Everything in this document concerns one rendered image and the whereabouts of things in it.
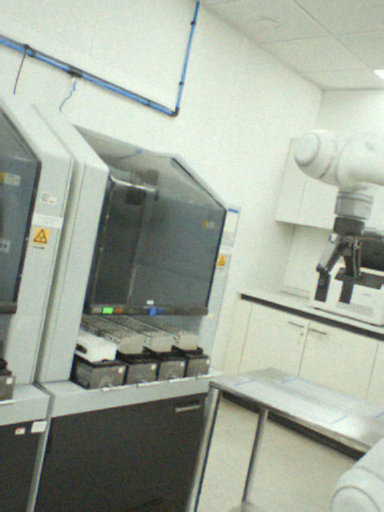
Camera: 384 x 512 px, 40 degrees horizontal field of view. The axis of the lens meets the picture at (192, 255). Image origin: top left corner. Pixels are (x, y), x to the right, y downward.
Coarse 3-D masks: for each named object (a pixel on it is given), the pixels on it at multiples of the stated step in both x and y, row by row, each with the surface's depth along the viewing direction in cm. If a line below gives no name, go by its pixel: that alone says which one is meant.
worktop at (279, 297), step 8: (240, 288) 422; (256, 296) 408; (264, 296) 403; (272, 296) 410; (280, 296) 423; (288, 296) 440; (296, 296) 454; (288, 304) 388; (296, 304) 385; (304, 304) 398; (312, 312) 375; (320, 312) 371; (328, 312) 376; (344, 320) 359; (352, 320) 357; (360, 320) 364; (368, 328) 347; (376, 328) 344
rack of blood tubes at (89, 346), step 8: (80, 336) 180; (88, 336) 182; (96, 336) 184; (80, 344) 174; (88, 344) 171; (96, 344) 173; (104, 344) 176; (112, 344) 178; (80, 352) 174; (88, 352) 171; (96, 352) 170; (104, 352) 173; (112, 352) 176; (96, 360) 171
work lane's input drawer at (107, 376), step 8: (80, 360) 172; (88, 360) 170; (104, 360) 172; (112, 360) 175; (72, 368) 173; (80, 368) 170; (88, 368) 168; (96, 368) 167; (104, 368) 169; (112, 368) 172; (120, 368) 174; (80, 376) 170; (88, 376) 167; (96, 376) 167; (104, 376) 170; (112, 376) 172; (120, 376) 175; (96, 384) 168; (104, 384) 171; (112, 384) 173; (120, 384) 176
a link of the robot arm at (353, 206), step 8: (336, 200) 131; (344, 200) 128; (352, 200) 127; (360, 200) 127; (368, 200) 127; (336, 208) 130; (344, 208) 128; (352, 208) 127; (360, 208) 127; (368, 208) 128; (344, 216) 129; (352, 216) 128; (360, 216) 127; (368, 216) 129
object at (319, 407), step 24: (216, 384) 173; (240, 384) 176; (264, 384) 182; (288, 384) 189; (312, 384) 195; (264, 408) 162; (288, 408) 161; (312, 408) 166; (336, 408) 171; (360, 408) 176; (336, 432) 148; (360, 432) 152; (192, 480) 176; (192, 504) 176; (240, 504) 206
